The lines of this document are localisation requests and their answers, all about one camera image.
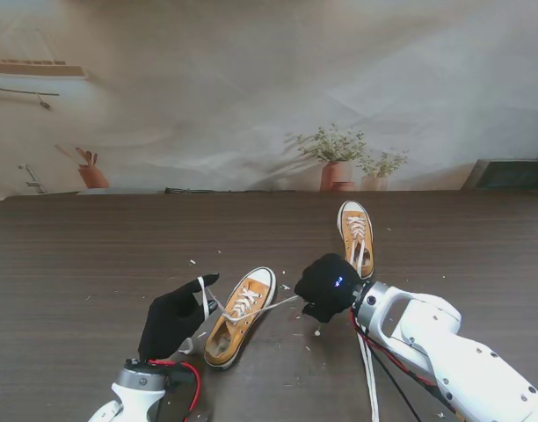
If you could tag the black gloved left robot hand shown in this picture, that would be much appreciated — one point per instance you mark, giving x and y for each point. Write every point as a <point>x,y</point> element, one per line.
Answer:
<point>172,316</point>

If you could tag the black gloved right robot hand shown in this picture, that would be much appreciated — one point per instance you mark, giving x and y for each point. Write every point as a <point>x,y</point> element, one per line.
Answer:
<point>326,285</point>

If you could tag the yellow canvas sneaker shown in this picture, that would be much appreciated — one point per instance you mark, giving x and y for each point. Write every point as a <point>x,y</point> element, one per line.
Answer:
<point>349,246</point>
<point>225,347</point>

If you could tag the white shoelace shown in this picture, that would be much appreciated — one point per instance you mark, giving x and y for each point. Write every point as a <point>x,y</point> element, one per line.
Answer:
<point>269,306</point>
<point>369,378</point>

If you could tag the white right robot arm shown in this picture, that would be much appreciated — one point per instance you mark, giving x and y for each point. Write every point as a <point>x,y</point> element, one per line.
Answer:
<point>449,351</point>

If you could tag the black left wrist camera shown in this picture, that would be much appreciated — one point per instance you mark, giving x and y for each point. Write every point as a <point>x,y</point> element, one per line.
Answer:
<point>179,379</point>

